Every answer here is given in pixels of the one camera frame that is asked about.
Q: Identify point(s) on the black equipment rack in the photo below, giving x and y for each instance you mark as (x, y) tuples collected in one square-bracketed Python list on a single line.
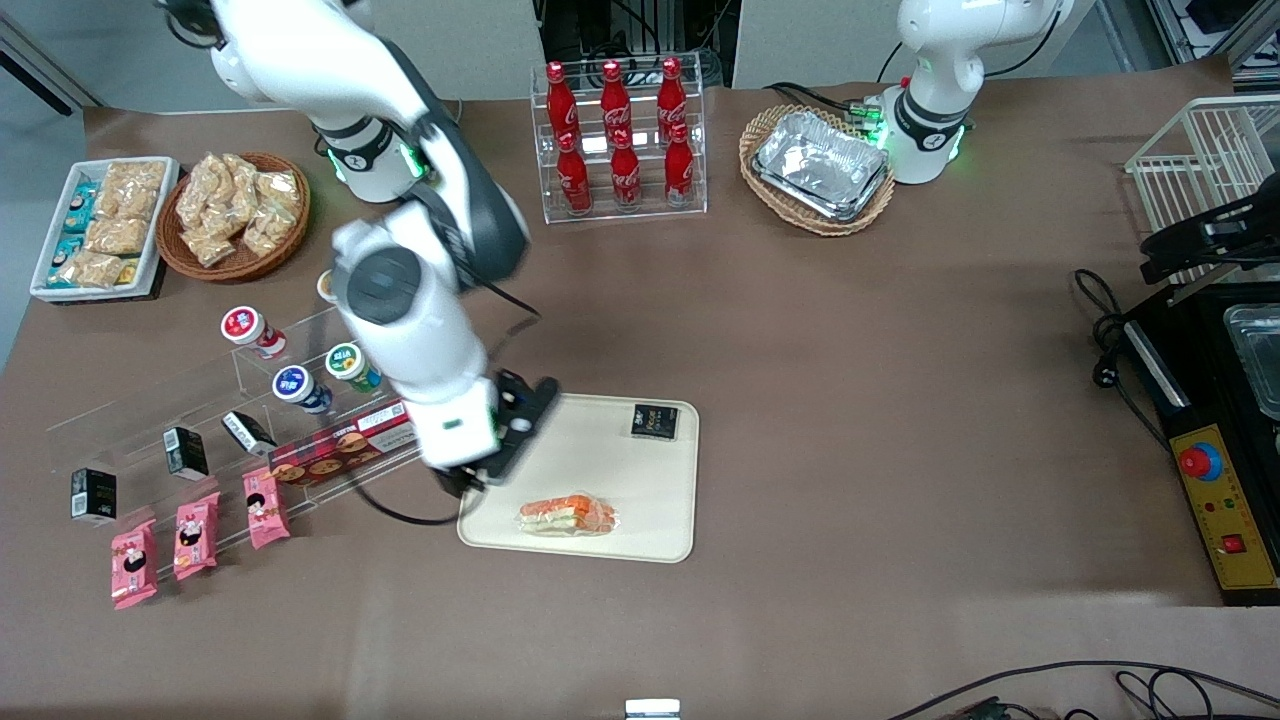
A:
[(600, 30)]

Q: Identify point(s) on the small white bracket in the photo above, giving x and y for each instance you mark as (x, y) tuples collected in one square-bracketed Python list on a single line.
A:
[(652, 709)]

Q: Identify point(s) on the clear bag of fried snacks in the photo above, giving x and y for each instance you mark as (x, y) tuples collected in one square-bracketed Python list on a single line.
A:
[(240, 172), (280, 188), (208, 245), (265, 232), (200, 190)]

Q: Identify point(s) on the cream plastic serving tray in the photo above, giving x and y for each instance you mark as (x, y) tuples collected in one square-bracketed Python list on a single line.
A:
[(620, 480)]

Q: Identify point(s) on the red Coca-Cola bottle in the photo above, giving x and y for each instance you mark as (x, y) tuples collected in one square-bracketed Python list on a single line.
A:
[(671, 92), (679, 170), (626, 175), (573, 178), (560, 100), (613, 98)]

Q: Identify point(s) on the clear cracker packet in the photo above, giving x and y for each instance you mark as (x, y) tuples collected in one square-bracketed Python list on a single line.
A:
[(115, 236), (95, 268), (128, 203), (135, 176)]

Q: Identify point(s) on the red lid yogurt cup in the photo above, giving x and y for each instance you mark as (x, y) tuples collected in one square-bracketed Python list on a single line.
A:
[(243, 325)]

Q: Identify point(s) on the small blue snack packet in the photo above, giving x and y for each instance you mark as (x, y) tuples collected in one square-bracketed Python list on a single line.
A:
[(68, 248), (77, 217), (83, 192)]

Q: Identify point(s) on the black machine with yellow panel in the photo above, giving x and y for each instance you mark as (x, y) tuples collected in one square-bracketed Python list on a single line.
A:
[(1230, 500)]

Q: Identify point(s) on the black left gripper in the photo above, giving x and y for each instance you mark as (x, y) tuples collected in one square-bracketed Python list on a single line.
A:
[(1192, 240)]

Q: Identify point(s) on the orange lid yogurt cup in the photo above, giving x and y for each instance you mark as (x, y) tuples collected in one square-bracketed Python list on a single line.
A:
[(324, 287)]

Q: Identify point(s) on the green lid yogurt cup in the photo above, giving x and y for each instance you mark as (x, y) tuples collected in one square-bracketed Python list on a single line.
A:
[(346, 360)]

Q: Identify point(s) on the small black box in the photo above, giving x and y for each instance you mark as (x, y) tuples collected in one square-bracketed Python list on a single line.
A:
[(655, 421), (248, 432), (186, 452), (93, 495)]

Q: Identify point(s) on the round brown wicker basket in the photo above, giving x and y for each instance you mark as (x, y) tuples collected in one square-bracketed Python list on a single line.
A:
[(235, 270)]

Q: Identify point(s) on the aluminium foil tray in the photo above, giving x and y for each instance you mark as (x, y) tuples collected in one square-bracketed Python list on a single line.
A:
[(850, 212), (820, 160)]

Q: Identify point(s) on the aluminium frame rack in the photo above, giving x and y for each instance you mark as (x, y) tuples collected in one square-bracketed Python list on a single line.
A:
[(1210, 30)]

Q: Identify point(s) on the triangle sandwich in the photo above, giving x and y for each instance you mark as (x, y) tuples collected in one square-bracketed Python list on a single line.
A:
[(565, 515)]

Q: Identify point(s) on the small yellow snack packet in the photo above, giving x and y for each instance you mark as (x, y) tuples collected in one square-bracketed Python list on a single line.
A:
[(128, 272)]

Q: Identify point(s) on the clear acrylic bottle rack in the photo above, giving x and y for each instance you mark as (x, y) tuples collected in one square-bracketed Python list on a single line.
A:
[(620, 215)]

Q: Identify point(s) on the steel food pan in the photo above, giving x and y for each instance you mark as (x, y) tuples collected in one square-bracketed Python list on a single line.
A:
[(1260, 360)]

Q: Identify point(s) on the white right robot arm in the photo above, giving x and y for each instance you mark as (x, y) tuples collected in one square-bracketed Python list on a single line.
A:
[(400, 340)]

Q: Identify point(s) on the light oval wicker basket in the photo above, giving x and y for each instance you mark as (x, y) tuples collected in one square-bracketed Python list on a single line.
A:
[(820, 228)]

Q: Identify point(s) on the clear acrylic stepped stand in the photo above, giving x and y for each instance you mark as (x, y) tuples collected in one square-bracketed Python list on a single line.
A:
[(130, 430)]

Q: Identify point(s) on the long red cookie box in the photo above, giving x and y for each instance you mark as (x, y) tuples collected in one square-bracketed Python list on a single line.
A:
[(330, 455)]

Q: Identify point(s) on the blue lid yogurt cup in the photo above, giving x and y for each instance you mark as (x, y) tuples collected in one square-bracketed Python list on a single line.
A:
[(293, 383)]

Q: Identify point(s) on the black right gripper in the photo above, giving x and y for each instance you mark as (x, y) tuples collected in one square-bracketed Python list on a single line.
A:
[(453, 484)]

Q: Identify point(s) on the pink snack packet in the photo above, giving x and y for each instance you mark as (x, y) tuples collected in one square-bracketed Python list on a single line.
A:
[(266, 508), (196, 535), (133, 565)]

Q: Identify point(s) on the white rectangular snack tray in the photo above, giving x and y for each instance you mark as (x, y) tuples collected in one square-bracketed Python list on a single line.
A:
[(168, 200)]

